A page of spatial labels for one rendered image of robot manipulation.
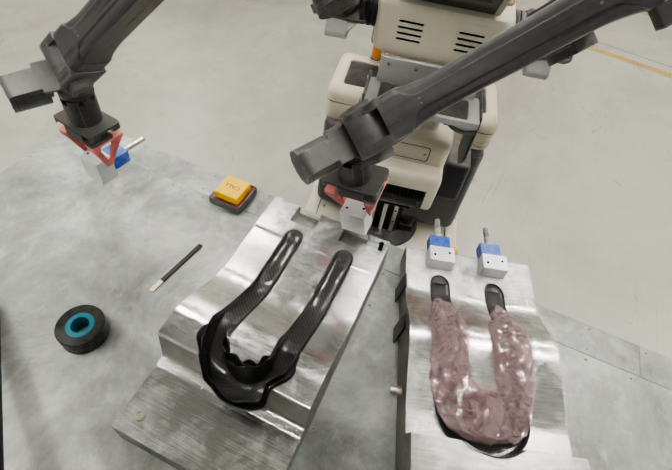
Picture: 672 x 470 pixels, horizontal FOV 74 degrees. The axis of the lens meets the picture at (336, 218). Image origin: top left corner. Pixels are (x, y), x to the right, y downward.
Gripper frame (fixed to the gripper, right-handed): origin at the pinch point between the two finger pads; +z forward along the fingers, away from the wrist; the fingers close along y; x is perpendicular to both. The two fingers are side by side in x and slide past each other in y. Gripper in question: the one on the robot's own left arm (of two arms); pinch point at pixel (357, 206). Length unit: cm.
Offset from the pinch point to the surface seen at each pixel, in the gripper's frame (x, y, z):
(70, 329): -40, -37, 3
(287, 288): -18.0, -6.6, 5.5
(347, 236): -0.6, -2.6, 10.8
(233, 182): 3.0, -33.0, 9.7
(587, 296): 73, 73, 121
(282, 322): -25.1, -3.1, 2.3
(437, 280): -1.5, 17.2, 14.6
